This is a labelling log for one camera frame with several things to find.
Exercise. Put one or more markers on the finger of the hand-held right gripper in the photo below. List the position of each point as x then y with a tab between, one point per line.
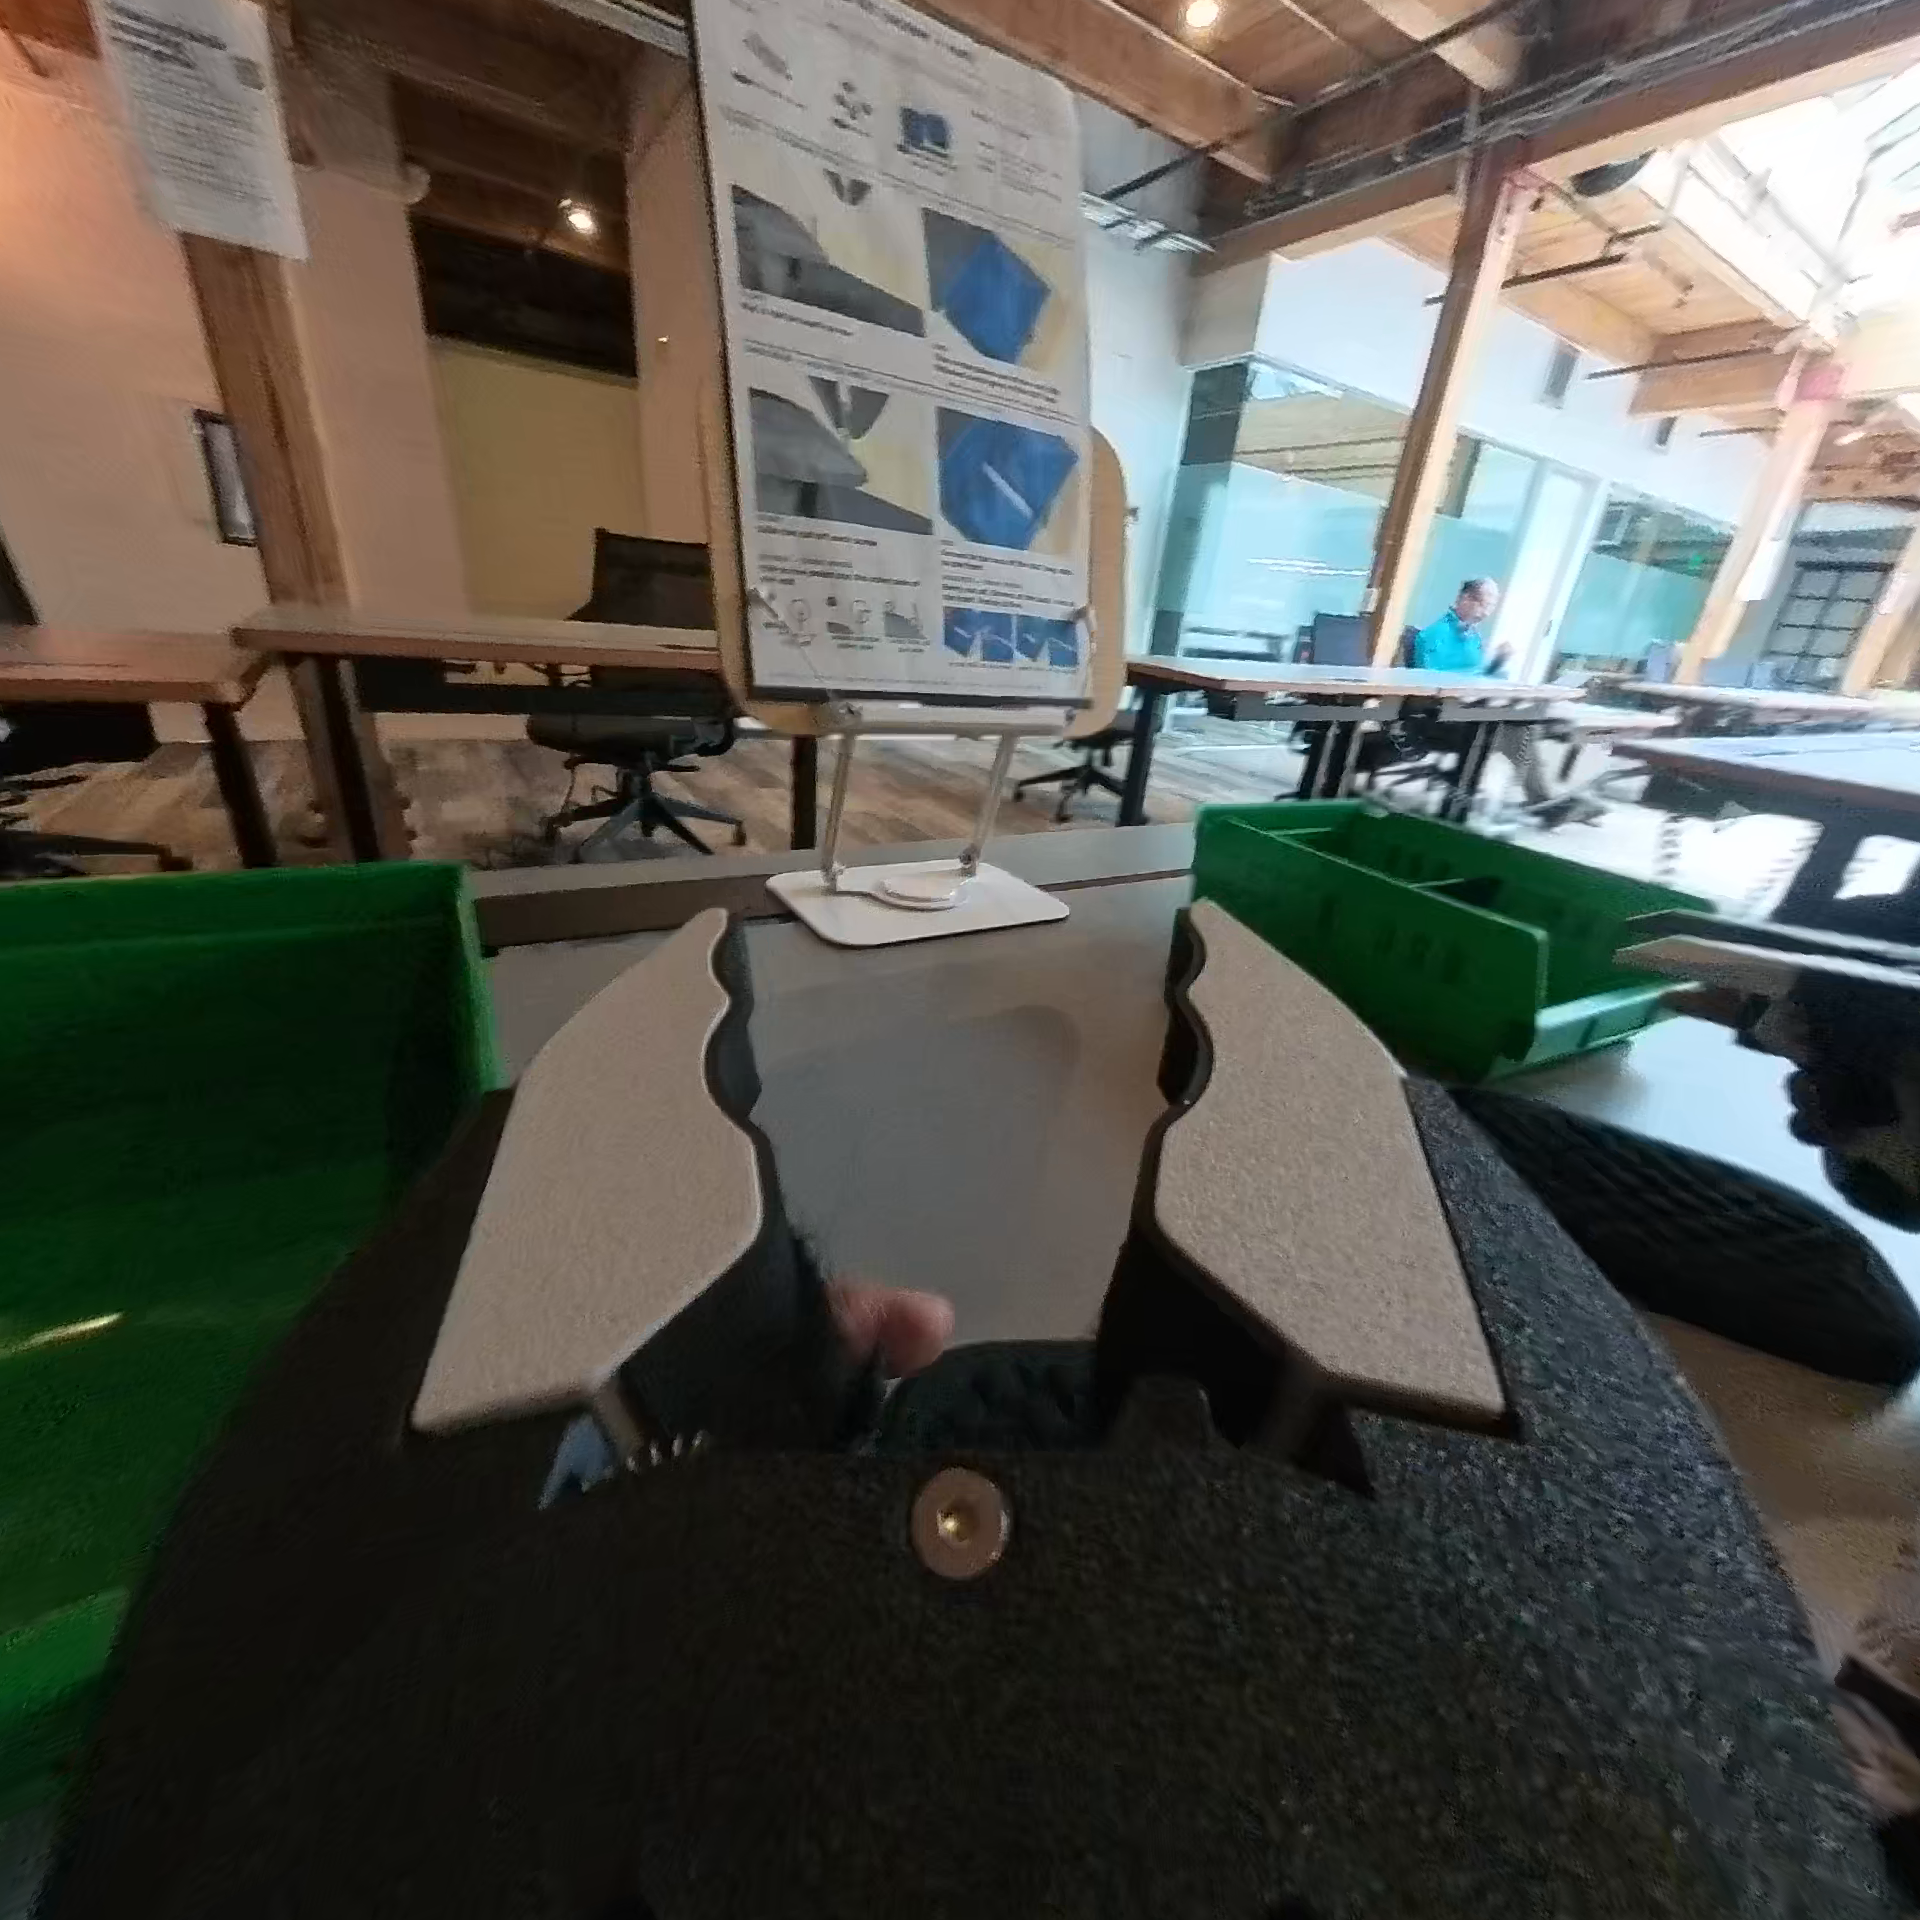
1695	964

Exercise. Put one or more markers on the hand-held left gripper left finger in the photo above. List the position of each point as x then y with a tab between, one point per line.
599	1200

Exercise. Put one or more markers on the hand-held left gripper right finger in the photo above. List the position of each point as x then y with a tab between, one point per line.
1321	1200

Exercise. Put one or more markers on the green plastic bin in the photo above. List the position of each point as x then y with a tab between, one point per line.
1349	931
181	1125

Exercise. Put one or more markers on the person's right forearm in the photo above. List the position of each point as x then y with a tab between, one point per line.
1695	1246

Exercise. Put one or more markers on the person's right hand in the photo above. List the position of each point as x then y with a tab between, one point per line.
897	1326

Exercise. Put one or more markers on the dark desk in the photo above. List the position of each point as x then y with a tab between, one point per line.
1802	782

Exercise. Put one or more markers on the wooden desk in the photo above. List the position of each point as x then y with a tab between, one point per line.
1772	703
451	633
1321	676
107	659

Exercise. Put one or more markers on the black office chair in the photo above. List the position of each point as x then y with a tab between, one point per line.
1082	764
1337	636
644	597

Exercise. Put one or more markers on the instruction sheet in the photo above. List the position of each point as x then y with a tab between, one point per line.
899	376

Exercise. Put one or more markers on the small framed wall panel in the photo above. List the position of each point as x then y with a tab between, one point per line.
228	477

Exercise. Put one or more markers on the paper wall notice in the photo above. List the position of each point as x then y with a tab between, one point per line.
205	117

